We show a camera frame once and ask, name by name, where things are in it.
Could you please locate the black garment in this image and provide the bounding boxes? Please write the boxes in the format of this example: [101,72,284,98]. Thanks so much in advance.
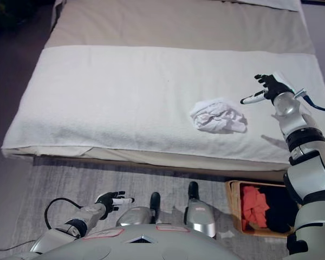
[259,186,301,233]

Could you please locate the blue wrist cable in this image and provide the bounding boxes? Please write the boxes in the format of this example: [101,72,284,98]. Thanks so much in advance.
[294,88,325,114]

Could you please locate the thin floor cable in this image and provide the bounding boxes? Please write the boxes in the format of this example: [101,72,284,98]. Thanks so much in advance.
[0,239,36,251]

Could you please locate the crumpled white clothes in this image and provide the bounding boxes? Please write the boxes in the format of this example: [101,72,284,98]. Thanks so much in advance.
[189,99,248,134]

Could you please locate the silver right robot leg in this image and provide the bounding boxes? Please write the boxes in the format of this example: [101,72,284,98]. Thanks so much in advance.
[183,181,217,239]

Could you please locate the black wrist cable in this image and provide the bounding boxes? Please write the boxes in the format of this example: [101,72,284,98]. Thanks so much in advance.
[44,197,83,231]

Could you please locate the bed with white blanket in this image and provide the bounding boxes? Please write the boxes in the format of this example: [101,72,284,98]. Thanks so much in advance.
[1,0,325,174]

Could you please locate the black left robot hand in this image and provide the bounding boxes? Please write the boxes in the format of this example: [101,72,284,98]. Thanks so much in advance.
[95,191,135,220]

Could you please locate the taupe bed base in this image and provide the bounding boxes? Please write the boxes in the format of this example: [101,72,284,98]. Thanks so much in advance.
[32,154,288,183]

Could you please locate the grey rug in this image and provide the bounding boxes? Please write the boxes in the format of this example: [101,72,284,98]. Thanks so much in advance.
[10,156,296,260]

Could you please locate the grey robot torso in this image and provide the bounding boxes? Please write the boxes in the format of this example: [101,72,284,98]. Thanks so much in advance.
[5,223,233,260]

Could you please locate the silver robot leg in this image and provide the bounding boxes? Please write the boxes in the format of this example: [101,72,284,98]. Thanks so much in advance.
[115,191,161,227]
[183,181,217,239]

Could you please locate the silver left robot leg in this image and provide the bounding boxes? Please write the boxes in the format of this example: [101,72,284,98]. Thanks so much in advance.
[115,191,161,227]

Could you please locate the white label red border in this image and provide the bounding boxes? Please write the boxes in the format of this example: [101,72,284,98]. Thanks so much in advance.
[155,224,191,233]
[82,228,125,241]

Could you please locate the white bed sheet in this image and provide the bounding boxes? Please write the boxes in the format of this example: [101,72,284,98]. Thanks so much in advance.
[220,0,302,12]

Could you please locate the wicker laundry basket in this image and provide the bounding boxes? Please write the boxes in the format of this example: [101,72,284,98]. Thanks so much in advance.
[224,180,302,239]

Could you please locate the white terry blanket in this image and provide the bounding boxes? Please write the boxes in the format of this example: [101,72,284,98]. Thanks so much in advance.
[1,45,325,165]

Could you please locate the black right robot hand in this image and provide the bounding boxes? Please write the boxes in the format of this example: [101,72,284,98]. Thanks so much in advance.
[239,73,291,106]

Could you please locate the orange garment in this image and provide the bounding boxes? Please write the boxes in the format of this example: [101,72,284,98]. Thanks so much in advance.
[240,186,270,231]

